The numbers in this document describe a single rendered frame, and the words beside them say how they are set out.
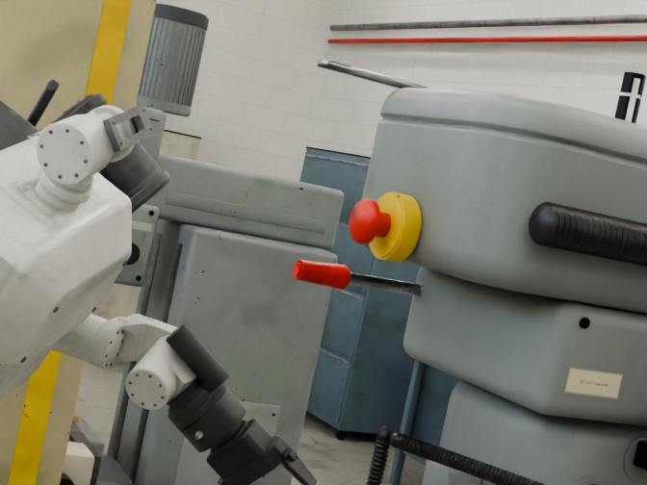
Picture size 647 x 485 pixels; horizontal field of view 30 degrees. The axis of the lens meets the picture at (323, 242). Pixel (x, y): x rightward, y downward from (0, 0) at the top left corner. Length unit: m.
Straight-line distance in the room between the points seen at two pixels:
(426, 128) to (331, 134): 9.69
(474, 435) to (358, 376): 7.37
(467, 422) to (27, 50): 1.73
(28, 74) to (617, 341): 1.85
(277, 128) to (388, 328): 3.00
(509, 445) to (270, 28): 9.86
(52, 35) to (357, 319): 5.99
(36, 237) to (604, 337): 0.59
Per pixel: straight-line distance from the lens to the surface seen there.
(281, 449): 1.69
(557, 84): 8.24
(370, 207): 1.04
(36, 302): 1.30
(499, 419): 1.14
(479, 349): 1.11
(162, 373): 1.63
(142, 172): 1.55
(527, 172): 0.99
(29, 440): 2.83
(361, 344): 8.48
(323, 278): 1.14
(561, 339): 1.04
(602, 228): 0.98
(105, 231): 1.40
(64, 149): 1.29
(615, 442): 1.14
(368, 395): 8.61
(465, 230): 1.00
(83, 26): 2.73
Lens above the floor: 1.79
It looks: 3 degrees down
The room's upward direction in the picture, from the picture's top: 12 degrees clockwise
